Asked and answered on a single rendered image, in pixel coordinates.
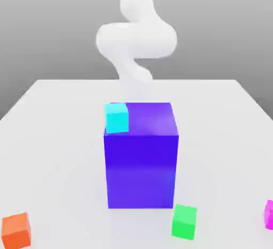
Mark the small magenta cube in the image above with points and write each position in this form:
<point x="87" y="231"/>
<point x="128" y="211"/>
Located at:
<point x="269" y="214"/>

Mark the small orange cube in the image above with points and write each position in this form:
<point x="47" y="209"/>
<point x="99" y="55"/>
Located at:
<point x="16" y="230"/>

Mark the small green cube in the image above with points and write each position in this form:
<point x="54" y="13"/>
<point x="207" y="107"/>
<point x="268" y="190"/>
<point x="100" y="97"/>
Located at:
<point x="183" y="222"/>

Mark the small cyan cube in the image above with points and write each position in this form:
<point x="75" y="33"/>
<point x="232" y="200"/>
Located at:
<point x="116" y="118"/>

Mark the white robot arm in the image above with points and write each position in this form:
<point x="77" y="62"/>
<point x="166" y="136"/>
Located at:
<point x="136" y="40"/>

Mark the large purple box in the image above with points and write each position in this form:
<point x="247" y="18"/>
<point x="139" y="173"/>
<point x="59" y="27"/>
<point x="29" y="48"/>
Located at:
<point x="140" y="168"/>

